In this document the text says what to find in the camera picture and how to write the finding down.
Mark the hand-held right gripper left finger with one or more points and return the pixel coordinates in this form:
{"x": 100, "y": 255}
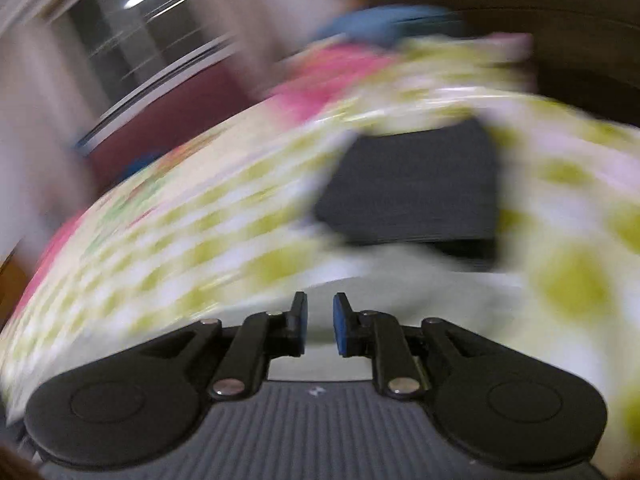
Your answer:
{"x": 300, "y": 327}

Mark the maroon window bench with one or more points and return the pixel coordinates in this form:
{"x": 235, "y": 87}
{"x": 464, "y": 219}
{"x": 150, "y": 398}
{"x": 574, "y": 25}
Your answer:
{"x": 200, "y": 110}

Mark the dark grey pants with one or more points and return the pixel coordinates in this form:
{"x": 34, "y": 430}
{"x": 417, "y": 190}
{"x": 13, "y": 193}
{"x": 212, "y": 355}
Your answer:
{"x": 410, "y": 185}

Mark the window with metal bars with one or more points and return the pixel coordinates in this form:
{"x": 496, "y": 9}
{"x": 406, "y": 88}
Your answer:
{"x": 130, "y": 35}

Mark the dark wooden headboard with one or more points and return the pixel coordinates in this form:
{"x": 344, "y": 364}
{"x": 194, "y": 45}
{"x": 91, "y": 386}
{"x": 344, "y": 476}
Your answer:
{"x": 550, "y": 25}

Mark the grey-green pants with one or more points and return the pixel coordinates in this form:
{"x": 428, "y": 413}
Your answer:
{"x": 430, "y": 290}

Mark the wooden nightstand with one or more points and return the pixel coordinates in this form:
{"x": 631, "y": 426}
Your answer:
{"x": 12, "y": 290}

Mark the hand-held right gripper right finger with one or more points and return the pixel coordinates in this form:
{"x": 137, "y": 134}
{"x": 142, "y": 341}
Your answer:
{"x": 341, "y": 327}

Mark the yellow-green checkered plastic sheet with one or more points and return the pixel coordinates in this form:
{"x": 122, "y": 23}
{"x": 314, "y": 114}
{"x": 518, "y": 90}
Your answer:
{"x": 210, "y": 220}

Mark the blue folded blanket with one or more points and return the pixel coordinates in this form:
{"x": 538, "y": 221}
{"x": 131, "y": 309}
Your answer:
{"x": 385, "y": 22}

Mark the small blue cloth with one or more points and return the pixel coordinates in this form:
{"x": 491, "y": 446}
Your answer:
{"x": 142, "y": 162}

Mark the beige curtain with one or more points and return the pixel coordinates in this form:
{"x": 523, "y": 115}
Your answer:
{"x": 260, "y": 5}

